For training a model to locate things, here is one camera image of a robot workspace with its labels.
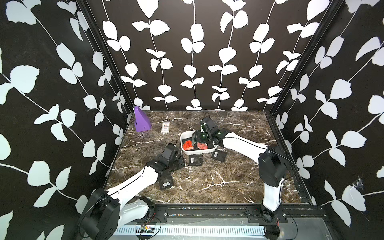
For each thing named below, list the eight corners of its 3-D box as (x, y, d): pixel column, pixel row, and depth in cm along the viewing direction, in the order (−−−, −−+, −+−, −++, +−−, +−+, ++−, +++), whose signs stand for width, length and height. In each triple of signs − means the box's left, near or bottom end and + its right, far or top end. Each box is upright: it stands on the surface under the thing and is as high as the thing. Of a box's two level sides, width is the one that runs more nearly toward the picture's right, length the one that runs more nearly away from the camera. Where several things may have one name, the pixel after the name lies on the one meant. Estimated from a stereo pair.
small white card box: (160, 133, 109) (160, 131, 108) (162, 123, 115) (162, 122, 113) (169, 133, 109) (168, 131, 108) (170, 124, 115) (170, 122, 113)
